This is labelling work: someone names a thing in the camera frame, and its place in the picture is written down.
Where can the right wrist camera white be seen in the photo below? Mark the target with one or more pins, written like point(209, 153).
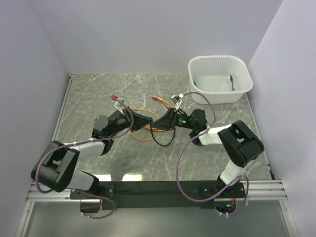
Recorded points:
point(176, 99)

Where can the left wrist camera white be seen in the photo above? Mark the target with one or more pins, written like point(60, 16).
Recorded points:
point(118, 103)

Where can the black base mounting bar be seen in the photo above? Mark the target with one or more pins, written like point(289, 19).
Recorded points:
point(157, 194)

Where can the white plastic basin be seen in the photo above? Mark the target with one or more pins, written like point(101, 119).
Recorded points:
point(220, 78)

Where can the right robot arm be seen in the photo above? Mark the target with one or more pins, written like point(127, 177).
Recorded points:
point(240, 143)

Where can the aluminium frame rail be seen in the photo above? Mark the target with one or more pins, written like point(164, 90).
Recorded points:
point(258, 190)

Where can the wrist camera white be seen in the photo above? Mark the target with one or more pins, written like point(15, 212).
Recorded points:
point(176, 99)
point(118, 103)

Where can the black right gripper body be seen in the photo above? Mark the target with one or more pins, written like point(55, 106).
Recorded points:
point(183, 120)

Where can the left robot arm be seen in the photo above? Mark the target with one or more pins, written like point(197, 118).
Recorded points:
point(55, 169)

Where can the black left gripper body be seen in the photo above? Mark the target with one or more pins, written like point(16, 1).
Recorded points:
point(119, 124)

